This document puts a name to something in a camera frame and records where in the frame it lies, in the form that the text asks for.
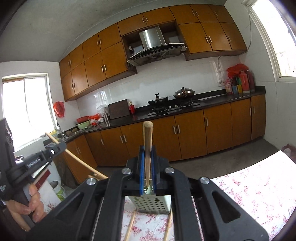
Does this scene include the white plastic bucket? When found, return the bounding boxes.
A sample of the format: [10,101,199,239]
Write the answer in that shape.
[49,180,67,202]

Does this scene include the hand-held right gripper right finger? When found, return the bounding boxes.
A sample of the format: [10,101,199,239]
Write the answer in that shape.
[149,146,270,241]

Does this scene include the dark tall bottle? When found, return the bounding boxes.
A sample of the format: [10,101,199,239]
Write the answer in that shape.
[246,70,256,92]

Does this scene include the brown base cabinets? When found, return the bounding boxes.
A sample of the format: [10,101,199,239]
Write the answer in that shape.
[62,94,266,184]

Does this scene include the red thermos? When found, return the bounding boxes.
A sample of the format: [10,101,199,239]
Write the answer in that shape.
[239,71,251,94]

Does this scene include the steel range hood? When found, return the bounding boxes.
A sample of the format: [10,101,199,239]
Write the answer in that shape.
[127,26,187,67]

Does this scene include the sliding window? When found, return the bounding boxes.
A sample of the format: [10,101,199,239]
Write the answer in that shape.
[2,73,57,153]

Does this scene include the green perforated utensil holder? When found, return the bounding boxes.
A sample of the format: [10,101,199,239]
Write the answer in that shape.
[126,178,173,215]

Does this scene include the person's left hand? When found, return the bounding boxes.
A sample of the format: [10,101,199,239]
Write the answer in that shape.
[6,183,48,232]

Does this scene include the red floral tablecloth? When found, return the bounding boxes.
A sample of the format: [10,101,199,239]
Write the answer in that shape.
[45,149,296,241]

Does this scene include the white wall cable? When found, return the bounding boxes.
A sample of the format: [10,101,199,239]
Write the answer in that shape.
[217,10,253,84]

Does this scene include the green basin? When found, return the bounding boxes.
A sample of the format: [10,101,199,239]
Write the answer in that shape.
[76,120,92,130]

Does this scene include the hanging red plastic bag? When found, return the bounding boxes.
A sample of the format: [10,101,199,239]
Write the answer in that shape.
[53,101,65,118]

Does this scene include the black kitchen countertop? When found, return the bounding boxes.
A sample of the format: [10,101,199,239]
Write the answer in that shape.
[45,86,266,139]

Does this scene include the red bag on condiments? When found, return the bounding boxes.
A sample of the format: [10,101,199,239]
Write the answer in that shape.
[227,63,249,77]

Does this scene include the brown wall cabinets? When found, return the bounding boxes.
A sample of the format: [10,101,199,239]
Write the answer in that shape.
[59,4,248,102]

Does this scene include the pot with lid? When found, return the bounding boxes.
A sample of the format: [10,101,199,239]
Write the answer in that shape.
[173,87,195,103]

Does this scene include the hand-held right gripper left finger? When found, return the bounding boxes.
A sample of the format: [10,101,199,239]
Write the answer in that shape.
[25,146,147,241]

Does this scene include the gas stove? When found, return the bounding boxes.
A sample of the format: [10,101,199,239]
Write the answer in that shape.
[147,100,201,117]

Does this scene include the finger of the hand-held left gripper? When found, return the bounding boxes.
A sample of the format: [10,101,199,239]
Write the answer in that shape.
[43,141,68,161]

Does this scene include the clear plastic jug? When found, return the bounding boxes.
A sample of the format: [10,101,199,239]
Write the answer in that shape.
[283,144,296,163]

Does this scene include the dark wooden cutting board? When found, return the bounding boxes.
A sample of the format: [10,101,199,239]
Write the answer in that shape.
[108,99,130,120]

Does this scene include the black wok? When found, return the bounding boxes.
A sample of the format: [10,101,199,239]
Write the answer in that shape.
[147,93,169,110]

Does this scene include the barred window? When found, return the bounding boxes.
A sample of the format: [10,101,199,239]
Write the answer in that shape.
[242,0,296,82]

